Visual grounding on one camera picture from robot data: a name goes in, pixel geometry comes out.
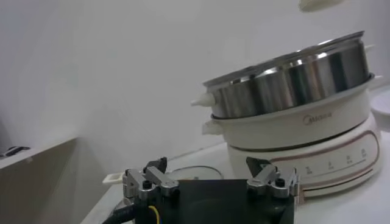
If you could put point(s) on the white electric cooking pot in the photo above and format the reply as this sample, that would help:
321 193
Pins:
289 134

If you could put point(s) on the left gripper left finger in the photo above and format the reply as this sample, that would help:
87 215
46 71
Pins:
152 179

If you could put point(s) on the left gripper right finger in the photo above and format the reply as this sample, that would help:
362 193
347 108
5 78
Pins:
268 179

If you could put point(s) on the white round plate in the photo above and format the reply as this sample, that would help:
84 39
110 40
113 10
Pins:
382 106

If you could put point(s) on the white side table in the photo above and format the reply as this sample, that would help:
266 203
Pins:
45 149

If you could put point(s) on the stainless steel steamer basket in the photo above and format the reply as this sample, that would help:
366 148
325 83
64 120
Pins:
289 82

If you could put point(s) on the blue and black computer mouse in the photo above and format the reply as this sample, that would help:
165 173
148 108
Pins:
15 150

